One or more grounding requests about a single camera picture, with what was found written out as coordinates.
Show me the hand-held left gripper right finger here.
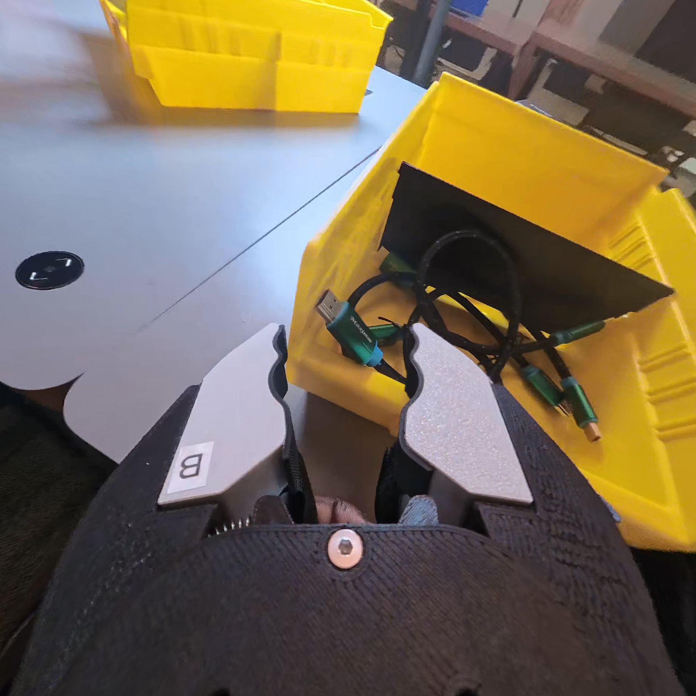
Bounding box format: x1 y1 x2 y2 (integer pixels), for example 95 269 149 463
398 323 535 506

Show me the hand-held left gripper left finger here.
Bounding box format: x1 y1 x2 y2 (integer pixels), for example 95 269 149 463
157 323 300 523

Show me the yellow plastic bin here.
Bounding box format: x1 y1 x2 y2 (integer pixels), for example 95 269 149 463
285 72 696 552
99 0 393 66
130 43 373 114

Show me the black bin divider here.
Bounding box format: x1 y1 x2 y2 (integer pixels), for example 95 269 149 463
378 161 675 334

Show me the round black desk control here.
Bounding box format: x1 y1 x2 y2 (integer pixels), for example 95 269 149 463
15 251 85 290

